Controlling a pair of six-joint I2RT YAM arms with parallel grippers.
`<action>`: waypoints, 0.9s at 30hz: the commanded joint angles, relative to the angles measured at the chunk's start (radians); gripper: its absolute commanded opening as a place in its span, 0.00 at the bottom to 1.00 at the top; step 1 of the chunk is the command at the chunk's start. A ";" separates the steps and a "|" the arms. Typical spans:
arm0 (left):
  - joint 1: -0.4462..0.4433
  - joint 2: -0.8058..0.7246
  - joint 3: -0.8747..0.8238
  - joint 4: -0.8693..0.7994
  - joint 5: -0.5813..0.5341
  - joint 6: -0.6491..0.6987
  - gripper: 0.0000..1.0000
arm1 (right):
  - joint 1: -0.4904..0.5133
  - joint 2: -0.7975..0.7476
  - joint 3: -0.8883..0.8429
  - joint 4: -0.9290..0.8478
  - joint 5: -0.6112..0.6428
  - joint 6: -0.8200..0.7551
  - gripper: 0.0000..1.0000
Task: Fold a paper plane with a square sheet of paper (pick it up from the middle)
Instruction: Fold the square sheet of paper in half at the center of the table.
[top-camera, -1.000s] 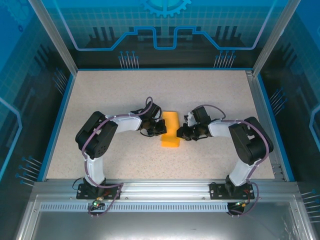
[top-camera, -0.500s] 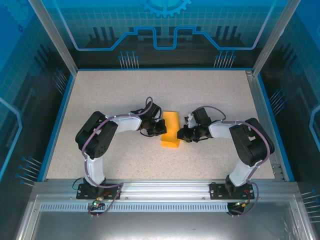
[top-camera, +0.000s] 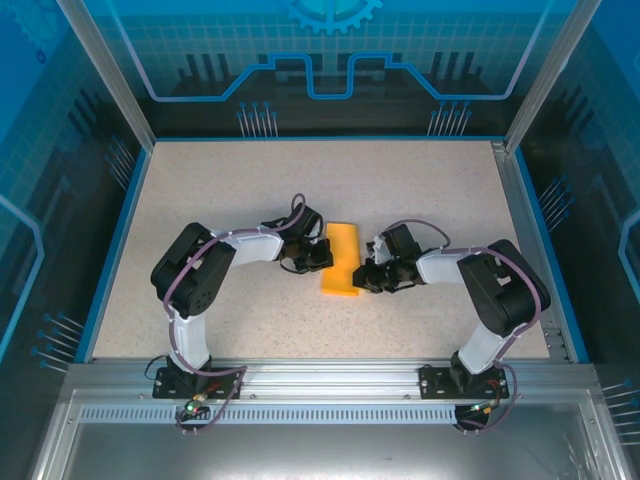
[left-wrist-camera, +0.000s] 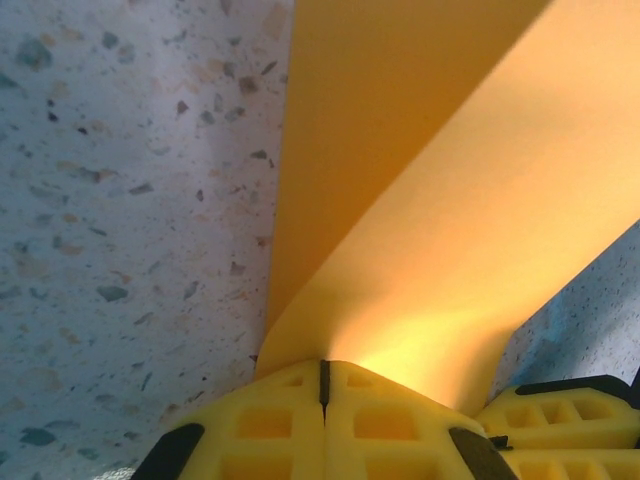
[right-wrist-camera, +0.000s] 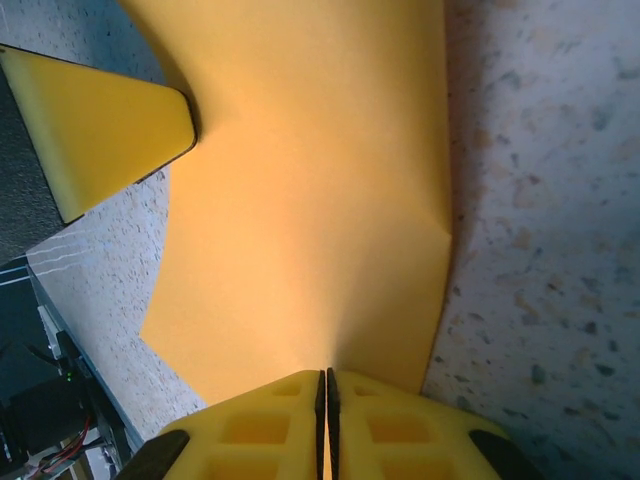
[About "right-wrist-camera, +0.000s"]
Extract orange cloth piece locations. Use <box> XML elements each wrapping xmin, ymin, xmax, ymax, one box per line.
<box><xmin>117</xmin><ymin>0</ymin><xmax>456</xmax><ymax>406</ymax></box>

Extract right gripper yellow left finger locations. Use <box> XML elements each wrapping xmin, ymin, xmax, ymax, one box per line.
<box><xmin>158</xmin><ymin>368</ymin><xmax>327</xmax><ymax>480</ymax></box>

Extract left arm power connector wires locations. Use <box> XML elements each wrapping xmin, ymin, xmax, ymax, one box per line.
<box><xmin>29</xmin><ymin>414</ymin><xmax>95</xmax><ymax>474</ymax></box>

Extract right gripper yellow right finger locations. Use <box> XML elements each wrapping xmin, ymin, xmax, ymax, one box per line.
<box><xmin>326</xmin><ymin>368</ymin><xmax>506</xmax><ymax>480</ymax></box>

